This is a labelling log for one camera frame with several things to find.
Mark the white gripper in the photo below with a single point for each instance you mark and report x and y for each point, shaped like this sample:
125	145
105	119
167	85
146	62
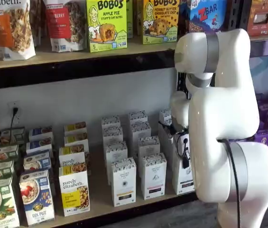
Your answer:
178	142

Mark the white box green strip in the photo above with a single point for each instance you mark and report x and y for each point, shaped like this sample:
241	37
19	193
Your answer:
183	180
165	115

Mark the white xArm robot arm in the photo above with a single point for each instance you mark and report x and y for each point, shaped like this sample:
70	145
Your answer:
219	107

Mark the white box pink strip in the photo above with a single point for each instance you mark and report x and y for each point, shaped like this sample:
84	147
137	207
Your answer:
148	146
138	116
141	129
154	175

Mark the wooden shelf board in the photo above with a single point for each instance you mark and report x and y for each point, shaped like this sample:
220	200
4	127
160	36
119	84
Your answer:
98	202
53	57
266	38

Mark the purely elizabeth yellow box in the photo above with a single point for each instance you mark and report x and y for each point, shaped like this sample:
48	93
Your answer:
76	139
72	154
74	190
75	127

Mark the yellow Bobo's peanut butter box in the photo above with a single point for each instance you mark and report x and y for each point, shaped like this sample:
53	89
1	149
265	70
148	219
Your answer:
159	23

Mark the black metal shelf rack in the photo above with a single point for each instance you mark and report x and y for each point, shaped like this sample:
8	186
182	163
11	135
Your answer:
76	76

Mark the blue Z Bar box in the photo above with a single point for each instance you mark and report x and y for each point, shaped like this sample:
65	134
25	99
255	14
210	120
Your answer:
207	14

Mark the green Bobo's apple pie box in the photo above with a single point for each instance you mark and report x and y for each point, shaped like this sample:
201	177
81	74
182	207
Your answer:
106	23
129	19

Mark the blue flax cereal box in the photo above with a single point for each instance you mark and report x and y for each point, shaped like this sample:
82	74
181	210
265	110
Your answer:
41	133
36	197
39	145
37	161

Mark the brown orange snack box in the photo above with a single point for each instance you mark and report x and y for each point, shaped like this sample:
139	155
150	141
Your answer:
261	19

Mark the red purely elizabeth bag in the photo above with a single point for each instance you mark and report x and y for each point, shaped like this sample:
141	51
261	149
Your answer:
62	23

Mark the orange purely elizabeth bag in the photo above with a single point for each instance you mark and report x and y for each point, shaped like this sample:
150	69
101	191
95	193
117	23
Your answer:
8	28

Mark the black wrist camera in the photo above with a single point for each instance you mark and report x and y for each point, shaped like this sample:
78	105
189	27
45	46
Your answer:
187	154

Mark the white wall outlet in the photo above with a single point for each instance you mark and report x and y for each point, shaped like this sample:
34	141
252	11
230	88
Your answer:
10	104

